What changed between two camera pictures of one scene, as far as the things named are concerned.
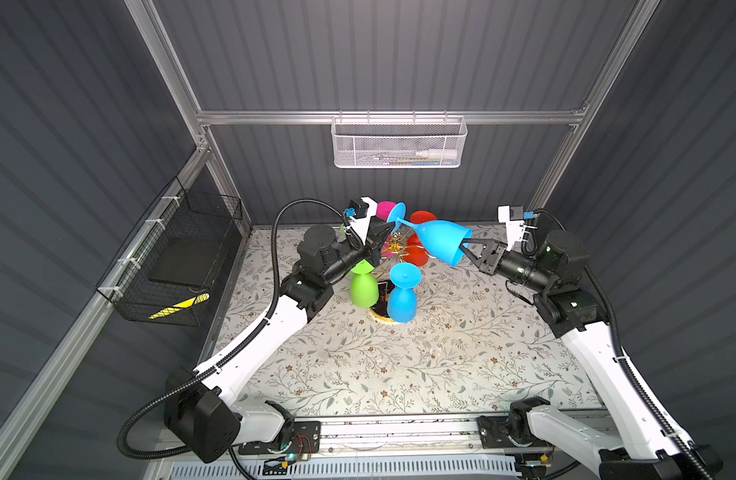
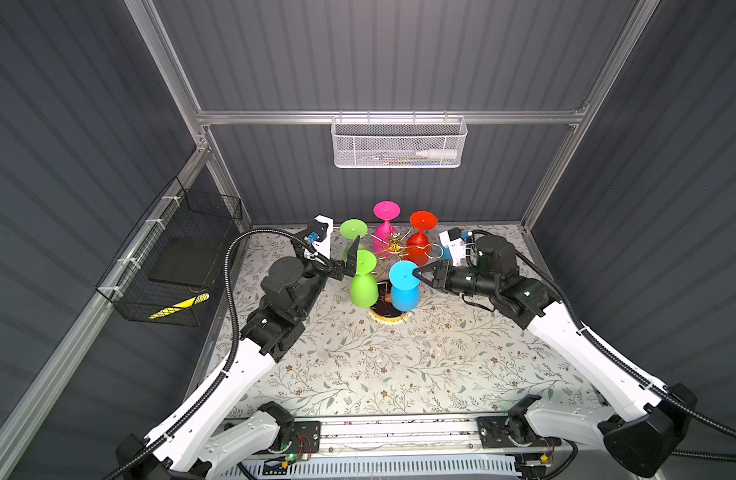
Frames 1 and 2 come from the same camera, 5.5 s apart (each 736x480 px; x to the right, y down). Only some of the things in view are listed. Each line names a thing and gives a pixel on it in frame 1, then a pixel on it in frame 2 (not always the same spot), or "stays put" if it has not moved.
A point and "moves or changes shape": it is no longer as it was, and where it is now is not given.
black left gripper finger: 378,229 -> 351,257
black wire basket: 166,273 stays put
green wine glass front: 364,285 stays put
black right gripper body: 512,265 -> 464,280
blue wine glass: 440,238 moves or changes shape
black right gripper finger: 471,256 -> 436,283
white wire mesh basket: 398,142 stays put
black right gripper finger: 478,240 -> 438,270
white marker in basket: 436,153 stays put
